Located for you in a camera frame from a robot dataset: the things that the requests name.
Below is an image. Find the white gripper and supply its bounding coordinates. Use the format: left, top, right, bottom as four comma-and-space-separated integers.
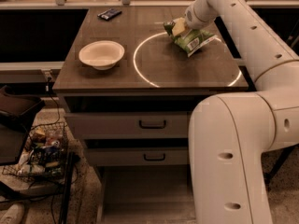
172, 0, 218, 36

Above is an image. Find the green jalapeno chip bag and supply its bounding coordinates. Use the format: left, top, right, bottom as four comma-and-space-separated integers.
164, 19, 217, 57

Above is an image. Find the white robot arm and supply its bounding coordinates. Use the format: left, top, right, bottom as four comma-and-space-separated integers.
185, 0, 299, 224

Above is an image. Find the grey drawer cabinet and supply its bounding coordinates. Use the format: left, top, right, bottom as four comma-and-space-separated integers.
52, 6, 249, 224

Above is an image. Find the top grey drawer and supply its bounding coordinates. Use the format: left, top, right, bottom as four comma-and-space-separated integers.
65, 112, 189, 139

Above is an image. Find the open bottom drawer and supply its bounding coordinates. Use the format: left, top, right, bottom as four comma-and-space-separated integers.
96, 165, 196, 224

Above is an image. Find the dark blue snack packet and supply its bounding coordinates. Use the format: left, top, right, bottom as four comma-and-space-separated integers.
97, 8, 121, 21

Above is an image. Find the white paper bowl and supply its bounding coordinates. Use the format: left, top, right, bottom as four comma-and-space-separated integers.
78, 40, 125, 70

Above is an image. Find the black office chair base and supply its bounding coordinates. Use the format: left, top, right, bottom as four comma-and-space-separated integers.
263, 146, 295, 188

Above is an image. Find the dark brown chair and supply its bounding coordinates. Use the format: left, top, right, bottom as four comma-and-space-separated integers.
0, 86, 45, 165

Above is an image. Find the white shoe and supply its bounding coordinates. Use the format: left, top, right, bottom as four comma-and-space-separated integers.
0, 203, 25, 224

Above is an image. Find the black floor cable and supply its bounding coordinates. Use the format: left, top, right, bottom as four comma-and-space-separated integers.
0, 84, 80, 224

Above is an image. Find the wire basket of snacks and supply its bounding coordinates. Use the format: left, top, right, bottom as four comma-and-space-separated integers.
2, 122, 68, 182

